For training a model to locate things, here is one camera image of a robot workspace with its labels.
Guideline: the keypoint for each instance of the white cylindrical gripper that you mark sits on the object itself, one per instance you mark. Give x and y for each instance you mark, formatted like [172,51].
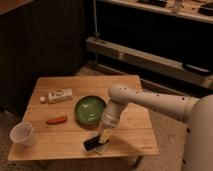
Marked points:
[110,119]

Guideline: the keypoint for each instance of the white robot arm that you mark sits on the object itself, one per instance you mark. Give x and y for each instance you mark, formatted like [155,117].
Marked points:
[197,113]

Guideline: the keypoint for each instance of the white sponge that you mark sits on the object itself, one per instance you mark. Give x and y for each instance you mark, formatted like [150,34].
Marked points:
[101,149]

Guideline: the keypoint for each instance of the green bowl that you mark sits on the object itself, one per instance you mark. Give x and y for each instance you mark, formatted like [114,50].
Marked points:
[89,109]

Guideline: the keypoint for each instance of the wooden table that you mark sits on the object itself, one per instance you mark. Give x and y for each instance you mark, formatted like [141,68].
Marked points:
[133,137]

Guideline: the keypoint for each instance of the white bottle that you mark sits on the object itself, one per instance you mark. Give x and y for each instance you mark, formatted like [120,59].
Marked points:
[57,96]

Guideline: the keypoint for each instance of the white plastic cup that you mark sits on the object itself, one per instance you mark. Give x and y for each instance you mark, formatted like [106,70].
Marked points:
[23,133]

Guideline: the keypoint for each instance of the metal shelf unit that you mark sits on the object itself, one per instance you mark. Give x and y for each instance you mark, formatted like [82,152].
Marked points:
[164,50]

